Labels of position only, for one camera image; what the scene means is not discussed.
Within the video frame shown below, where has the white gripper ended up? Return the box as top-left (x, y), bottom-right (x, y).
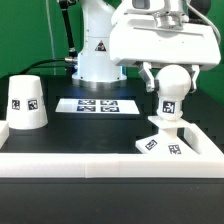
top-left (109, 14), bottom-right (221, 92)

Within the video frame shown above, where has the white lamp bulb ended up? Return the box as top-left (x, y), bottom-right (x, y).
top-left (156, 65), bottom-right (191, 121)

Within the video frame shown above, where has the white lamp base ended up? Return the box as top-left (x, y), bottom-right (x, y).
top-left (135, 116), bottom-right (196, 157)

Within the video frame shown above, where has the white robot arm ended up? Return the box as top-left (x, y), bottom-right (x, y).
top-left (73, 0), bottom-right (221, 91)

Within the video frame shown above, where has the white lamp shade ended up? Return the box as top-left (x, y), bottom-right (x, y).
top-left (6, 75), bottom-right (48, 130)

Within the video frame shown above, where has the white marker sheet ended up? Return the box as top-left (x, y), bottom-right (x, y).
top-left (56, 98), bottom-right (139, 115)

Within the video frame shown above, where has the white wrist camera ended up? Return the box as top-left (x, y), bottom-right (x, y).
top-left (127, 0), bottom-right (165, 14)

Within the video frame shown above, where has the white fence wall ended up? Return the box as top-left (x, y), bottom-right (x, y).
top-left (0, 123), bottom-right (224, 178)

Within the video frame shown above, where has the black cable bundle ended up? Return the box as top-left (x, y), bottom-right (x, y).
top-left (19, 57), bottom-right (78, 76)

